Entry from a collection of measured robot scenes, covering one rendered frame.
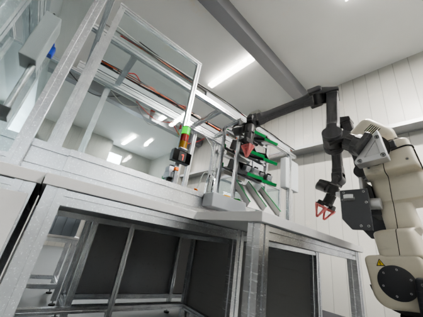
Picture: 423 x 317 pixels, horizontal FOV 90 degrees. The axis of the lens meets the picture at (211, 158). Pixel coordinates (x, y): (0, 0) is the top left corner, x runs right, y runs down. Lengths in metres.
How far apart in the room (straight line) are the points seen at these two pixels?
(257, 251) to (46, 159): 0.67
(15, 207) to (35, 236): 0.08
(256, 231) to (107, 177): 0.51
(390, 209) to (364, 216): 0.10
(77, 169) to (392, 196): 1.13
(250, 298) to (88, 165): 0.62
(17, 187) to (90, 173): 0.18
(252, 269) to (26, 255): 0.56
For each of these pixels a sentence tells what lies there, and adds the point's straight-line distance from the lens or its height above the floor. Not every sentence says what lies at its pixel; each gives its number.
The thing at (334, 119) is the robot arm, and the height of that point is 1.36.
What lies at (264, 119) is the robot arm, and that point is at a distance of 1.30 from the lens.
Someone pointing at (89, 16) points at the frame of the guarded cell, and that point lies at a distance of 1.00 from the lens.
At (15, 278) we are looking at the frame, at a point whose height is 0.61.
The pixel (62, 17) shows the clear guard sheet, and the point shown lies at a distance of 0.98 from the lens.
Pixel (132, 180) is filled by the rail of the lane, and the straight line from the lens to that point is 0.82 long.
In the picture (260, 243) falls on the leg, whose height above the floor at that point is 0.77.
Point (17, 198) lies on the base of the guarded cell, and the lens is 0.71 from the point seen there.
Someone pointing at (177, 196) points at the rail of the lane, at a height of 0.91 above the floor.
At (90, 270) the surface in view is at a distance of 2.54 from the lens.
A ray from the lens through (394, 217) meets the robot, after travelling 1.07.
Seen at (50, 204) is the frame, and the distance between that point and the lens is 0.70.
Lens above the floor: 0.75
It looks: 22 degrees up
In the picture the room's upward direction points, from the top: 9 degrees clockwise
